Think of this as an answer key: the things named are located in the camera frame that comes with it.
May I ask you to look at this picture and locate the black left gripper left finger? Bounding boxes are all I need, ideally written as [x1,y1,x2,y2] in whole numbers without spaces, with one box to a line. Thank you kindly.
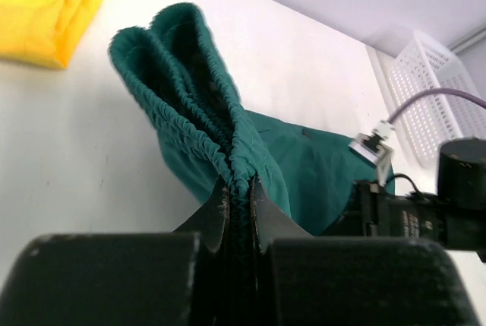
[1,179,229,325]

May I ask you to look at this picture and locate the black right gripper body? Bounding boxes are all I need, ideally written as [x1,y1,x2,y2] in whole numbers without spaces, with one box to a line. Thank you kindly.
[323,138,485,260]

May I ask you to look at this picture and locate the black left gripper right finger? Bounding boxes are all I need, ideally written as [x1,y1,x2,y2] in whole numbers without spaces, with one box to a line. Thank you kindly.
[250,179,479,325]

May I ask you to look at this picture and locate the green shorts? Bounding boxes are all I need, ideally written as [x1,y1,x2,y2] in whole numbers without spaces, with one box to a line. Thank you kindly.
[109,3,376,241]

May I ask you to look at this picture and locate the yellow shorts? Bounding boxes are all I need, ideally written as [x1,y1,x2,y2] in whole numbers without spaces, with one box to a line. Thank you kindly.
[1,0,103,69]

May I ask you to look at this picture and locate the white perforated plastic basket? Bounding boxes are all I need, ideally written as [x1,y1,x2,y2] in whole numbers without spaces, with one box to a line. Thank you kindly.
[366,29,486,169]

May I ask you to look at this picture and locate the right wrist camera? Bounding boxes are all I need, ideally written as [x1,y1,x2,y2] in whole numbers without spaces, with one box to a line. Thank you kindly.
[349,120,395,187]

